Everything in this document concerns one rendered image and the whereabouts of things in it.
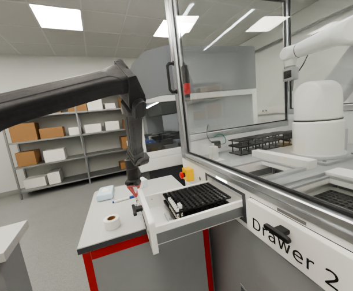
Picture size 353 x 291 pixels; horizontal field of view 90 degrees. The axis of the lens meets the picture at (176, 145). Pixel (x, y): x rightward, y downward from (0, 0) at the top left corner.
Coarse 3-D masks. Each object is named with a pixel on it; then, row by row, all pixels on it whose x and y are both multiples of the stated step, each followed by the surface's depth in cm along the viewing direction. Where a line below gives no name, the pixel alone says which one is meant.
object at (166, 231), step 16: (160, 192) 79; (224, 192) 77; (160, 208) 77; (224, 208) 62; (240, 208) 64; (160, 224) 55; (176, 224) 56; (192, 224) 58; (208, 224) 60; (160, 240) 55
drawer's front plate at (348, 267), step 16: (256, 208) 54; (256, 224) 56; (272, 224) 49; (288, 224) 44; (272, 240) 50; (304, 240) 41; (320, 240) 37; (288, 256) 46; (304, 256) 41; (320, 256) 38; (336, 256) 35; (352, 256) 33; (304, 272) 42; (320, 272) 38; (336, 272) 35; (352, 272) 32; (336, 288) 36; (352, 288) 33
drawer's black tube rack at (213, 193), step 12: (168, 192) 77; (180, 192) 76; (192, 192) 74; (204, 192) 73; (216, 192) 72; (168, 204) 73; (192, 204) 64; (204, 204) 63; (216, 204) 68; (180, 216) 62
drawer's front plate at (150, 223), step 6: (138, 192) 74; (138, 198) 79; (144, 198) 67; (144, 204) 62; (144, 210) 59; (144, 216) 62; (150, 216) 54; (150, 222) 52; (150, 228) 52; (150, 234) 52; (150, 240) 55; (156, 240) 53; (156, 246) 53; (156, 252) 53
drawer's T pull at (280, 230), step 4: (264, 224) 47; (268, 224) 47; (268, 228) 46; (272, 228) 45; (276, 228) 45; (280, 228) 45; (284, 228) 45; (272, 232) 45; (276, 232) 44; (280, 232) 43; (284, 232) 43; (288, 232) 44; (276, 236) 44; (280, 236) 42; (284, 236) 42; (284, 240) 42; (288, 240) 41
